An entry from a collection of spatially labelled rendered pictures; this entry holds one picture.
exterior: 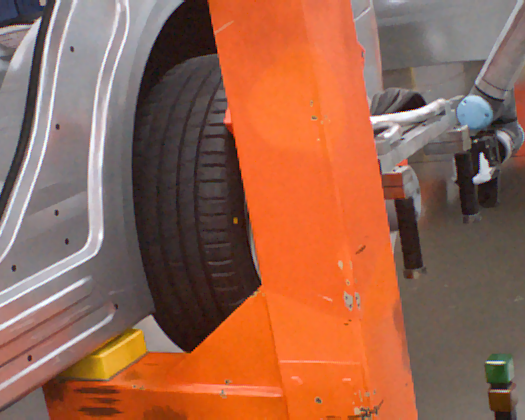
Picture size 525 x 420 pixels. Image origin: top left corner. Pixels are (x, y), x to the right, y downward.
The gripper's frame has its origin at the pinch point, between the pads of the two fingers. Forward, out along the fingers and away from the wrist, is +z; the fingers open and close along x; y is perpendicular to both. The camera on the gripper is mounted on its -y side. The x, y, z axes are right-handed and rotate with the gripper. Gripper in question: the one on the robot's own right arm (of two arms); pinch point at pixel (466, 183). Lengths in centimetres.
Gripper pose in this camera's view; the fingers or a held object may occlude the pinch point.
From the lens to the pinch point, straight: 228.5
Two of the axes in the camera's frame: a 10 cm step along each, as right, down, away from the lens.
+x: 8.5, -0.5, -5.3
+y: -1.9, -9.6, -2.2
